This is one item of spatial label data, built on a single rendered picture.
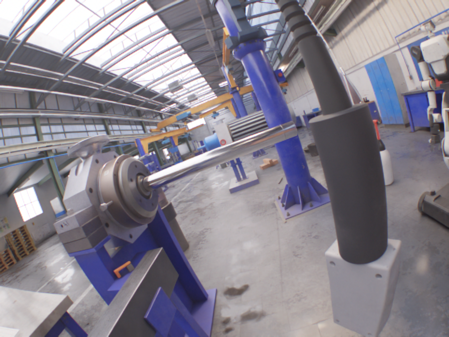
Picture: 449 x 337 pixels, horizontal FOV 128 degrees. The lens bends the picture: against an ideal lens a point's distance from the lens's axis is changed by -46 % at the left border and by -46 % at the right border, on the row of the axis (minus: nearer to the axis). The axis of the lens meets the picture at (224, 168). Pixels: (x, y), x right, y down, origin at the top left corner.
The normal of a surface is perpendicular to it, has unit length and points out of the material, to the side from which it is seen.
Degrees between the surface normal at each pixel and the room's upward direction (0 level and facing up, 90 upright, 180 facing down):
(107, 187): 69
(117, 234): 90
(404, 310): 0
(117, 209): 102
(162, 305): 90
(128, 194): 89
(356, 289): 90
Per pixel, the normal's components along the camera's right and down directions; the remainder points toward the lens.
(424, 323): -0.36, -0.92
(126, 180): 0.65, -0.42
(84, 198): -0.05, 0.17
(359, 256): -0.61, 0.35
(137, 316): 0.93, -0.35
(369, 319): -0.81, 0.39
